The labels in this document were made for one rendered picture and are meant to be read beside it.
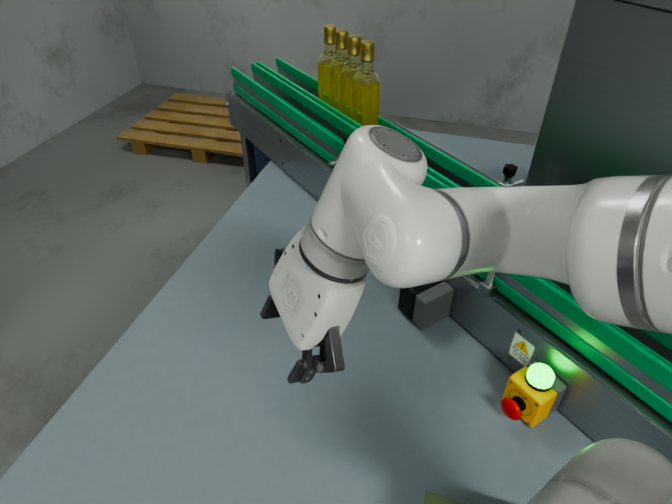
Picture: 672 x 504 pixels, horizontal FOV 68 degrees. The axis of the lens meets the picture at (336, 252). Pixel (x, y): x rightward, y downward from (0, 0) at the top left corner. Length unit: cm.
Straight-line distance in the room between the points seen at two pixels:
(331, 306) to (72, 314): 198
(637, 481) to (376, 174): 31
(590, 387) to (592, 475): 46
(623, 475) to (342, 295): 27
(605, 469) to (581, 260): 23
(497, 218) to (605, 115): 71
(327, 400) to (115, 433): 37
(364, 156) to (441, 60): 325
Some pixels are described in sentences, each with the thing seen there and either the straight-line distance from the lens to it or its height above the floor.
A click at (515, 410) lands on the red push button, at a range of 93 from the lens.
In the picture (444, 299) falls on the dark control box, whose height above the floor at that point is 82.
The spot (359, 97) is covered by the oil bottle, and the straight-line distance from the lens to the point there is 136.
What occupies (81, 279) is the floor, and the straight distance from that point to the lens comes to 257.
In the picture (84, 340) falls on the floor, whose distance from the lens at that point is 227.
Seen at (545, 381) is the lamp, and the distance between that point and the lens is 92.
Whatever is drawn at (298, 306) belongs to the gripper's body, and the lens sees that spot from 52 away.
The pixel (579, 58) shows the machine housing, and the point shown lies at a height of 122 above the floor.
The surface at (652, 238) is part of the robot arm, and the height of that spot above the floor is 139.
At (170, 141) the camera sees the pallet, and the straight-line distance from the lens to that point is 336.
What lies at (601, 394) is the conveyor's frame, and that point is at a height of 86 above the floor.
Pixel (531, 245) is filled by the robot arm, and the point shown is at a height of 129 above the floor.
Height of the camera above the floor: 154
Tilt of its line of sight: 39 degrees down
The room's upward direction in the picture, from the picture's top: straight up
